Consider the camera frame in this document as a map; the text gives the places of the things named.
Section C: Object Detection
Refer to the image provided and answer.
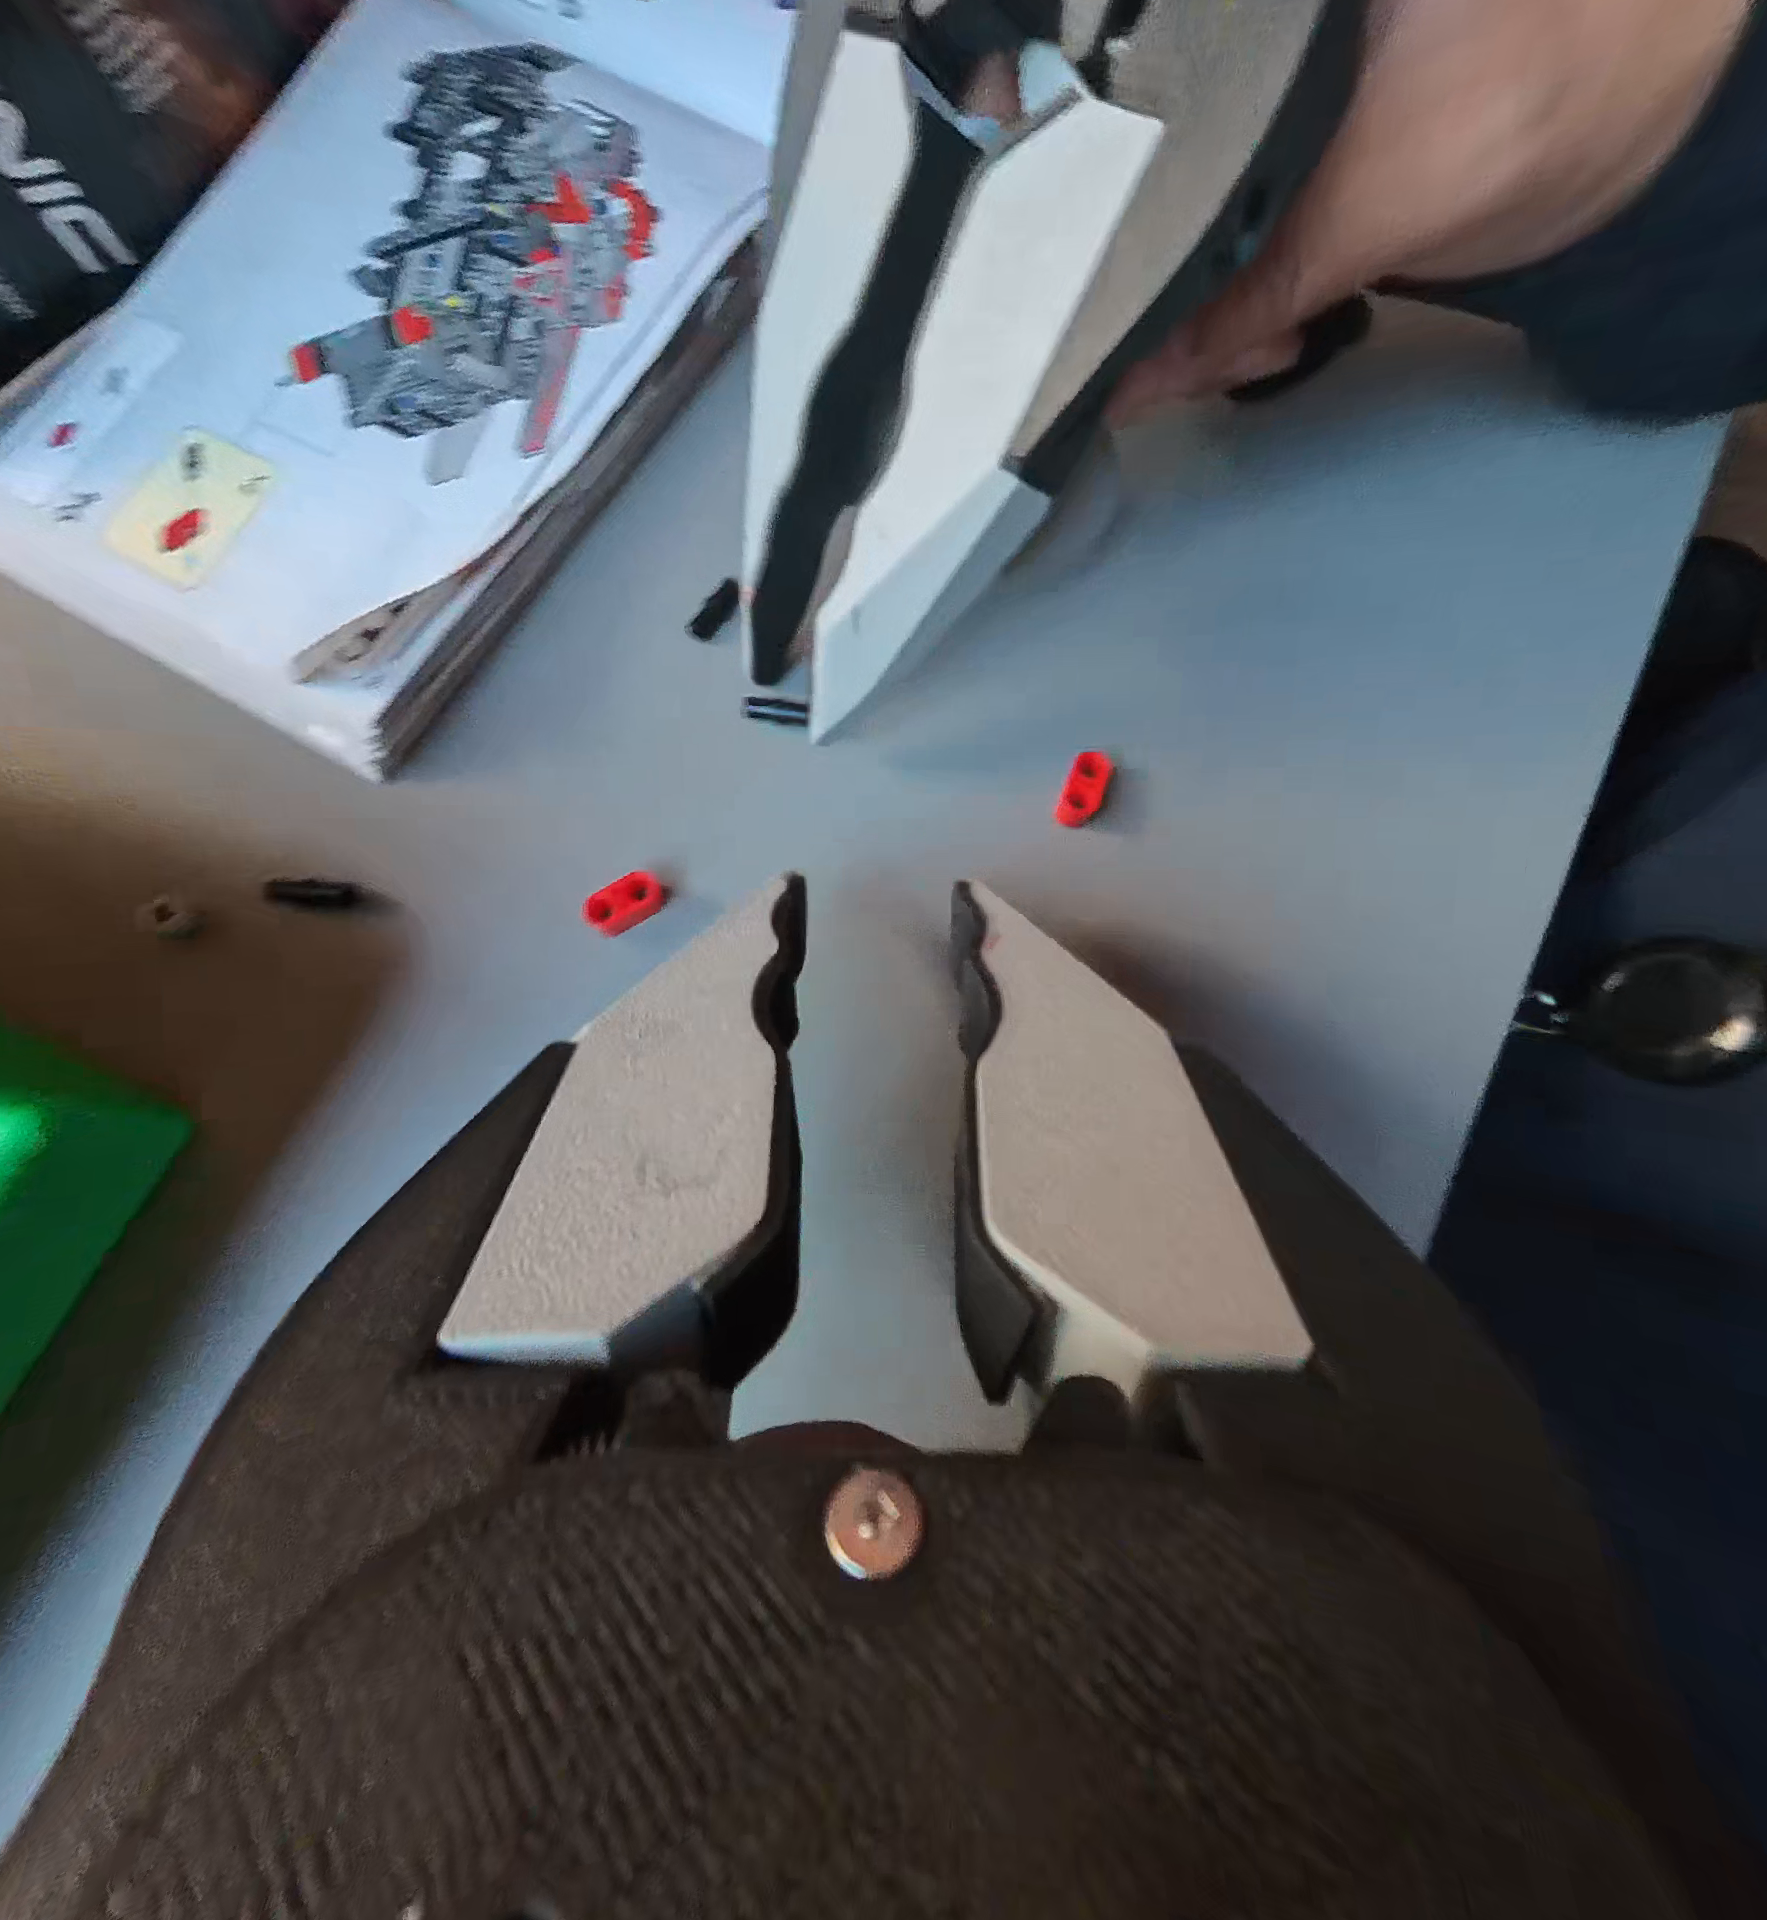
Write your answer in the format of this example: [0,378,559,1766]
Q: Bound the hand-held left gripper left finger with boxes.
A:
[436,874,813,1399]

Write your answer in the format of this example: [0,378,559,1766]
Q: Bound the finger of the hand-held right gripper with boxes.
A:
[738,0,976,692]
[800,100,1175,748]

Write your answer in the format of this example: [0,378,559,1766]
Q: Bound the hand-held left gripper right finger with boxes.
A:
[950,874,1314,1409]

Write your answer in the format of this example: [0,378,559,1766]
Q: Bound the green plastic bin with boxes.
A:
[0,983,201,1545]

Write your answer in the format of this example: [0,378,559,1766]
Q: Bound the person's right forearm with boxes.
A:
[1388,0,1767,424]

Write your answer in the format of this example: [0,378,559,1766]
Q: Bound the lego instruction booklet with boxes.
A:
[0,0,800,787]

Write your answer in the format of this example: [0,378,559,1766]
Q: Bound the black lego set box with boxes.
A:
[0,0,344,443]

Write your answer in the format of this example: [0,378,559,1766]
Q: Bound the person's right hand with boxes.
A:
[1119,0,1767,424]

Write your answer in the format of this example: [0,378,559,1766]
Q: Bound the person's dark navy clothing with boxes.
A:
[1427,644,1767,1920]

